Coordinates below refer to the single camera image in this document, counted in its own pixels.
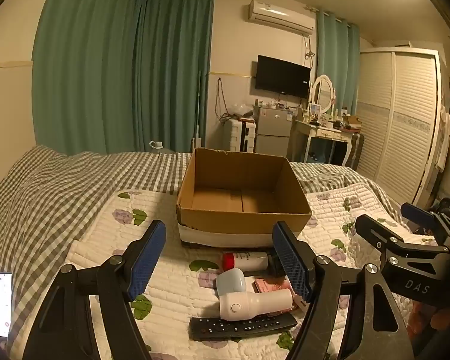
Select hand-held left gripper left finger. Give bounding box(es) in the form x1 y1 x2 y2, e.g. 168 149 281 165
22 219 167 360

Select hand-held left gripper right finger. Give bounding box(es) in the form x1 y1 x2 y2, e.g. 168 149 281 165
272 220 415 360

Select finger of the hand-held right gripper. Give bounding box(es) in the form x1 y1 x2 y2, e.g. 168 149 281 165
354 214 450 261
400 202 441 233

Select pink packet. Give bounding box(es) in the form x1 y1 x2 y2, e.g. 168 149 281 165
253 277 301 313

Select white bottle with red cap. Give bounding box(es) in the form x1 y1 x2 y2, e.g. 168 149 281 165
221 251 269 272

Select white cylindrical handheld device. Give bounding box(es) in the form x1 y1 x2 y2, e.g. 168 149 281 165
219 289 294 321

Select cardboard box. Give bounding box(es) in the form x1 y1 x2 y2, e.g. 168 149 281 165
176 147 313 249

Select black remote control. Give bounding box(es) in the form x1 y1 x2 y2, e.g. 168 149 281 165
189 313 299 342

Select person's right hand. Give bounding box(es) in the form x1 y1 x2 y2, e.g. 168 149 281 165
409 300 450 342

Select white floral quilted blanket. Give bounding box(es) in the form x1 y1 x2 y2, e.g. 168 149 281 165
65 184 439 360

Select hanging white clothes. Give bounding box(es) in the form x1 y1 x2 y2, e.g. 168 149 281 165
435 103 450 171

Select dark suitcase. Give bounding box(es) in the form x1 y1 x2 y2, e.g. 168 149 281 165
343 131 365 171

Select white louvred wardrobe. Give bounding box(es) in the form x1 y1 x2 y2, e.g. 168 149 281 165
354 47 449 207

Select grey checked bed sheet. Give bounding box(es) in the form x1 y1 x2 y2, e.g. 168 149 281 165
0 144 398 360

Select clear water jug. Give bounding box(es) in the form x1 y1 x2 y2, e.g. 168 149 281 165
149 140 177 155

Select white dressing table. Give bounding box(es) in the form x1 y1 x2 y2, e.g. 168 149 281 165
290 118 361 167

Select silver small fridge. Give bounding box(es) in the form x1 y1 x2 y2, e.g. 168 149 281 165
255 106 295 156

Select white hard suitcase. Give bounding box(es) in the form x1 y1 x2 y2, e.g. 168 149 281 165
224 118 257 153

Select white mop pole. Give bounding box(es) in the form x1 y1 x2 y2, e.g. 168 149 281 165
190 70 204 154

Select smartphone with lit screen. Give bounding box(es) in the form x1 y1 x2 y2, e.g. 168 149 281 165
0 272 14 338

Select white oval vanity mirror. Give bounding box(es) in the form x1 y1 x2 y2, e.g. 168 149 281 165
309 74 334 115

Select light teal window curtain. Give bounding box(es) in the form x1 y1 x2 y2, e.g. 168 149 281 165
315 7 361 115

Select narrow green curtain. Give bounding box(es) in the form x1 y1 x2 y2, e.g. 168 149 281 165
135 0 215 154

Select wide green curtain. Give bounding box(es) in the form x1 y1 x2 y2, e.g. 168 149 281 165
32 0 140 156

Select hanging dark cables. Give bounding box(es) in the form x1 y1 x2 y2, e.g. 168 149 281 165
214 78 229 121

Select black wall television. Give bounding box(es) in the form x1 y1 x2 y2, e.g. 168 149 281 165
256 55 311 99

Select white wall air conditioner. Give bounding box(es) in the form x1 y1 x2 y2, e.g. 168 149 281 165
247 0 316 35

